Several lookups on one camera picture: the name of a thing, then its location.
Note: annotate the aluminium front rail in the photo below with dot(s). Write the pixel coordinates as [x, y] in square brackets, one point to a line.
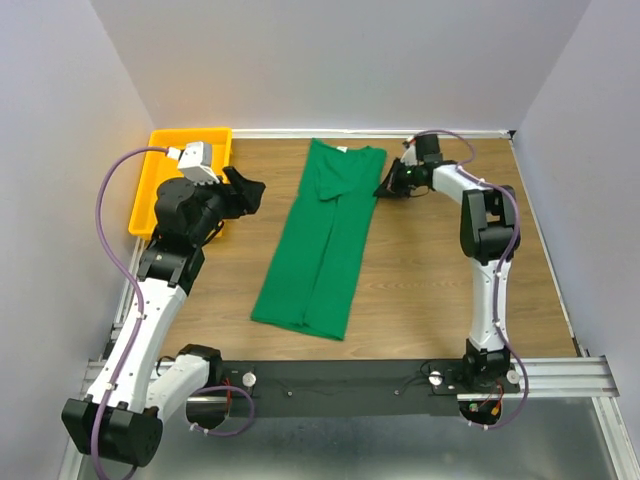
[575, 377]

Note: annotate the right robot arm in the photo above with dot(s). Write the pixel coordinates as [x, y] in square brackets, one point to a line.
[489, 234]

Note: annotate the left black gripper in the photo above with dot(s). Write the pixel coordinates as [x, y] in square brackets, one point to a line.
[239, 204]

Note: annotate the green t shirt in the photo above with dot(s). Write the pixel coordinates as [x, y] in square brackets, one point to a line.
[311, 281]

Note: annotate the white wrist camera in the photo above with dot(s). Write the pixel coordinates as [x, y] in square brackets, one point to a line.
[409, 157]
[195, 162]

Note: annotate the yellow plastic tray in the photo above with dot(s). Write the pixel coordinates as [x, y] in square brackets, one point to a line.
[157, 168]

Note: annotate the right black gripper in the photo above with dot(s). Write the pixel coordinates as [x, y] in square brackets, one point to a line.
[391, 188]

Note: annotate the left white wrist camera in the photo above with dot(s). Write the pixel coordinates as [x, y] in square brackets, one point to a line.
[195, 162]

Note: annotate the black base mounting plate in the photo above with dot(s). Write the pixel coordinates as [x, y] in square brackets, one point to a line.
[351, 388]

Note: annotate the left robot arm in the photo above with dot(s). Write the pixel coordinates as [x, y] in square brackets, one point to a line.
[121, 417]

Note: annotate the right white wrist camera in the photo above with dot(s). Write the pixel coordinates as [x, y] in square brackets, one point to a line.
[409, 157]

